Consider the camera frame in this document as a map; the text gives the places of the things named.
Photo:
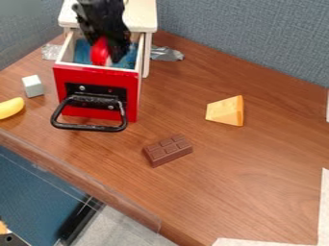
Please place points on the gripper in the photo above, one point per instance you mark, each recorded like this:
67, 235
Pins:
105, 12

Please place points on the red toy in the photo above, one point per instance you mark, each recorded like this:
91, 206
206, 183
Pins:
99, 52

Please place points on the blue cloth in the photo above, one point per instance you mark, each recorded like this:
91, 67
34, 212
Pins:
127, 59

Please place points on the white wooden cabinet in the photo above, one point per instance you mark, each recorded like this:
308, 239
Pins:
141, 19

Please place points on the silver tape piece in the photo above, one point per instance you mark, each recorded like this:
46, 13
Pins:
166, 54
51, 52

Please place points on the grey block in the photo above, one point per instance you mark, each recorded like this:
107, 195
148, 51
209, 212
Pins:
33, 86

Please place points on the yellow toy banana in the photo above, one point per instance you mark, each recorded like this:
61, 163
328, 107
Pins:
9, 108

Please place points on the brown toy chocolate bar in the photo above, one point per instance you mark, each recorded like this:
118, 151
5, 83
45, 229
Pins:
168, 150

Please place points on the yellow toy cheese wedge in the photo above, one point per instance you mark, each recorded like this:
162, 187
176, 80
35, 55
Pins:
227, 111

